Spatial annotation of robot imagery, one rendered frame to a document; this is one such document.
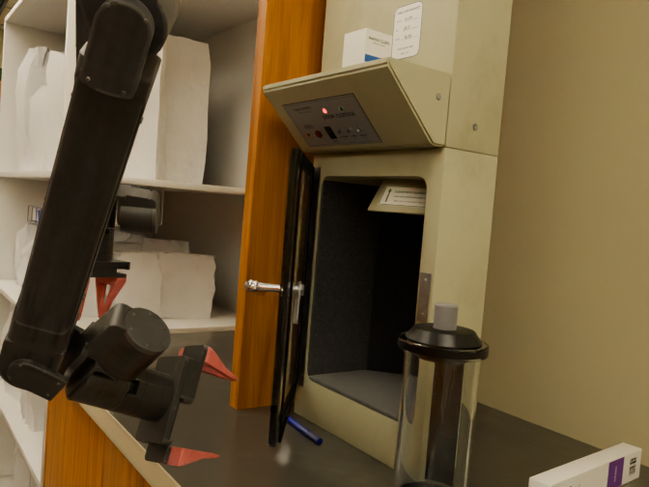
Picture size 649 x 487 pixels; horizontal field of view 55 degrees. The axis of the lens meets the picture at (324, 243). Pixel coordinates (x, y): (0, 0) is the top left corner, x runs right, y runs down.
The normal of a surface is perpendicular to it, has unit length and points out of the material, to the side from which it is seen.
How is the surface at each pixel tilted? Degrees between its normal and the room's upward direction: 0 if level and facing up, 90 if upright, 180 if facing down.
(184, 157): 93
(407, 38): 90
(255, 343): 90
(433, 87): 90
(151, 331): 45
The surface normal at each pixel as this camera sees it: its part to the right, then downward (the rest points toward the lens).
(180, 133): 0.25, 0.21
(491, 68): 0.58, 0.09
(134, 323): 0.68, -0.63
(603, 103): -0.81, -0.04
